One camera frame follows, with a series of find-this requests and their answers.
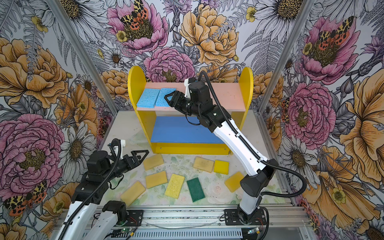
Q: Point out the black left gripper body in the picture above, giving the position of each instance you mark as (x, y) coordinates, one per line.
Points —
(122, 167)

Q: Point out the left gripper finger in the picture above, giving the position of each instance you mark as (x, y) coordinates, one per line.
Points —
(130, 160)
(141, 156)

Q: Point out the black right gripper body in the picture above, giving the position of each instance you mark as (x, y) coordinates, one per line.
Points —
(189, 106)

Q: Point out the light blue sponge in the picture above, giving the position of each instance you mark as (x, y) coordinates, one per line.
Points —
(148, 98)

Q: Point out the green scouring sponge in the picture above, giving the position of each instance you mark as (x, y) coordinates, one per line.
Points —
(196, 190)

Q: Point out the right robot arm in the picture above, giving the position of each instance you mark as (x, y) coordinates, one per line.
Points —
(257, 166)

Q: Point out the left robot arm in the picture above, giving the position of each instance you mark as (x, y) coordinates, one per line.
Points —
(103, 167)

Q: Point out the yellow shelf with coloured boards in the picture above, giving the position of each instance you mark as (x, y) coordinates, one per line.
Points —
(169, 132)

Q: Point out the tan yellow sponge upper left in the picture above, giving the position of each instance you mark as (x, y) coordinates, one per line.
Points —
(153, 161)

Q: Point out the tan yellow sponge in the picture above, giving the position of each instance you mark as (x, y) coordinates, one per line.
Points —
(153, 161)
(156, 179)
(132, 193)

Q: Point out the tan yellow sponge middle left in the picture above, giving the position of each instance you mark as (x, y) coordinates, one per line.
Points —
(156, 179)

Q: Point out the tan yellow sponge lower left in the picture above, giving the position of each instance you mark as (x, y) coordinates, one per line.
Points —
(132, 193)

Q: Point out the speckled yellow sponge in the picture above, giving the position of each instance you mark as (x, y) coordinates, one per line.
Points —
(174, 186)

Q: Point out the tan sponge right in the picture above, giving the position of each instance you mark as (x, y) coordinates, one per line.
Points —
(203, 164)

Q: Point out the bright yellow square sponge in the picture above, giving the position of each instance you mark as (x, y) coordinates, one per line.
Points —
(221, 167)

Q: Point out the yellow sponge far right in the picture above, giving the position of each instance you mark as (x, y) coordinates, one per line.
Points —
(233, 182)

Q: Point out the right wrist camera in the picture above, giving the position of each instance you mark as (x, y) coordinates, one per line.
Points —
(187, 83)

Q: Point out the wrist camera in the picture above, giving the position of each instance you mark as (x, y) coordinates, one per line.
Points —
(120, 143)
(187, 83)

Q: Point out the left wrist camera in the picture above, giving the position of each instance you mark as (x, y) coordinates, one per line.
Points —
(120, 143)

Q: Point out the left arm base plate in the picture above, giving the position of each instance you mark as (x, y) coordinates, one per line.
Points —
(128, 218)

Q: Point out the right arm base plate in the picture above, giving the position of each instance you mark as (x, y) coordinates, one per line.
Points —
(237, 217)

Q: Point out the right aluminium frame post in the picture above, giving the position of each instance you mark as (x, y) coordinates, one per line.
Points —
(291, 41)

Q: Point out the aluminium frame post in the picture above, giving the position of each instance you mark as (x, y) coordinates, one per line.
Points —
(75, 40)
(291, 41)

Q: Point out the left aluminium frame post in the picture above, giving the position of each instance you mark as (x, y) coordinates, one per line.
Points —
(75, 40)

